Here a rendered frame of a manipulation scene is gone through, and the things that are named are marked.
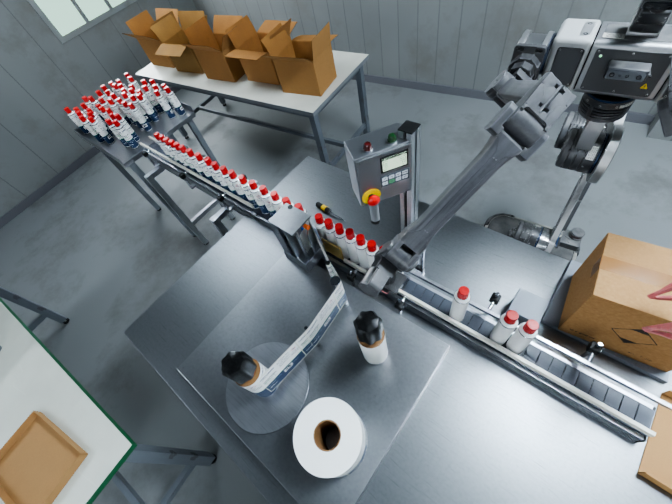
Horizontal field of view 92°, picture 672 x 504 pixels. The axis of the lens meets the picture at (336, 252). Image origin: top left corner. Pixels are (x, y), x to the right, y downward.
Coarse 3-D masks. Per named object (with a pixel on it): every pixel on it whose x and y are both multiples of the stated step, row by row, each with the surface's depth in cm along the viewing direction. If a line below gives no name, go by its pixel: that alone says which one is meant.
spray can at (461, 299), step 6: (462, 288) 103; (468, 288) 103; (456, 294) 106; (462, 294) 102; (468, 294) 102; (456, 300) 106; (462, 300) 105; (468, 300) 105; (456, 306) 108; (462, 306) 106; (450, 312) 116; (456, 312) 111; (462, 312) 111; (456, 318) 115; (462, 318) 116
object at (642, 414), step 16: (320, 240) 150; (416, 288) 128; (416, 304) 124; (432, 304) 123; (448, 304) 122; (464, 320) 118; (480, 320) 117; (528, 352) 108; (544, 352) 107; (528, 368) 105; (544, 368) 105; (560, 368) 104; (576, 384) 101; (592, 384) 100; (608, 400) 97; (624, 400) 96; (640, 416) 93; (640, 432) 91
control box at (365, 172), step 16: (384, 128) 93; (352, 144) 91; (384, 144) 89; (400, 144) 88; (352, 160) 89; (368, 160) 88; (352, 176) 99; (368, 176) 93; (368, 192) 98; (384, 192) 100; (400, 192) 102
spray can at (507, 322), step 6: (510, 312) 96; (516, 312) 96; (504, 318) 98; (510, 318) 95; (516, 318) 95; (498, 324) 102; (504, 324) 98; (510, 324) 98; (516, 324) 98; (492, 330) 110; (498, 330) 103; (504, 330) 100; (510, 330) 99; (492, 336) 109; (498, 336) 105; (504, 336) 103; (498, 342) 109; (504, 342) 109
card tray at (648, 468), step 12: (660, 396) 99; (660, 408) 97; (660, 420) 96; (660, 432) 94; (648, 444) 93; (660, 444) 93; (648, 456) 92; (660, 456) 91; (648, 468) 90; (660, 468) 90; (660, 480) 89
